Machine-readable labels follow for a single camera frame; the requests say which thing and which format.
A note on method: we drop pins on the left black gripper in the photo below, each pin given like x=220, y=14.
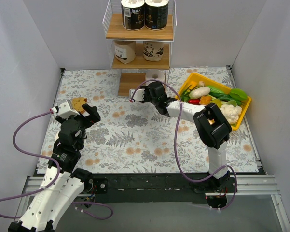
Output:
x=85, y=118

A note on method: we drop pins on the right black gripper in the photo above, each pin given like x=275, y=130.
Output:
x=146, y=94

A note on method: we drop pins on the white unwrapped paper roll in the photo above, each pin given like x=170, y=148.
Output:
x=154, y=75

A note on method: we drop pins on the brown roll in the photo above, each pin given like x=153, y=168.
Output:
x=153, y=50
x=125, y=51

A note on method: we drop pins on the black roll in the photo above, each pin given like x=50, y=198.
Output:
x=133, y=13
x=156, y=14

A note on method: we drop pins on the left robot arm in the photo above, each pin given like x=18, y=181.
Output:
x=60, y=185

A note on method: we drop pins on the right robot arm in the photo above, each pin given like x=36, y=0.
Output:
x=212, y=127

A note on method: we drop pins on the slice of bread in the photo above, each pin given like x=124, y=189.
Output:
x=77, y=104

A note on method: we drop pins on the green leafy vegetable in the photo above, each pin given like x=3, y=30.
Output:
x=185, y=94

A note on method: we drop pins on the red chili pepper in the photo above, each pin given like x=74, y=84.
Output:
x=194, y=101

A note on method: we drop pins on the yellow plastic tray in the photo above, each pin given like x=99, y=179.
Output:
x=193, y=80

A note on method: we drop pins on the white daikon radish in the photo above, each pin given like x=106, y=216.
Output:
x=199, y=92

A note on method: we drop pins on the small beige mushroom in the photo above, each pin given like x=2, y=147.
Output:
x=201, y=84

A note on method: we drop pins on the orange bell pepper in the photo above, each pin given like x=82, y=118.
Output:
x=205, y=100

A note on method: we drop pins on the green cucumber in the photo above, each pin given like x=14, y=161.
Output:
x=219, y=94

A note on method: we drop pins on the yellow star fruit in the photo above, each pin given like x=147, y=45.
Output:
x=217, y=102

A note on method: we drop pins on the white cauliflower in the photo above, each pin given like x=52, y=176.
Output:
x=231, y=113

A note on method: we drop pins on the green star fruit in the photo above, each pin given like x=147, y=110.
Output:
x=238, y=94

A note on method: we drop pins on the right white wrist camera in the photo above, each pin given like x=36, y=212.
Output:
x=136, y=95

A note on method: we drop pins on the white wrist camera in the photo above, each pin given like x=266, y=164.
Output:
x=64, y=109
x=136, y=95

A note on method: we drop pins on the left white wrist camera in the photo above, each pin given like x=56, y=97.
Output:
x=64, y=109

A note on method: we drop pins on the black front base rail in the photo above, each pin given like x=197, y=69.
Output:
x=168, y=187

